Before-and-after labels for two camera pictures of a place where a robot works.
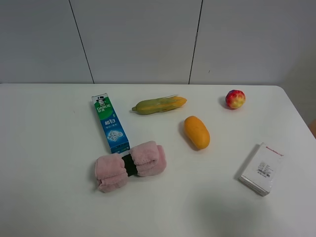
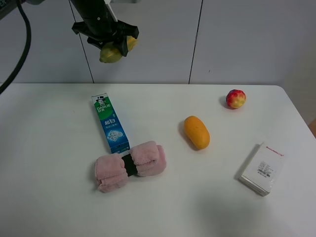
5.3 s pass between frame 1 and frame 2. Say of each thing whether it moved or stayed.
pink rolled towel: stayed
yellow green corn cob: moved
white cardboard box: stayed
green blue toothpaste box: stayed
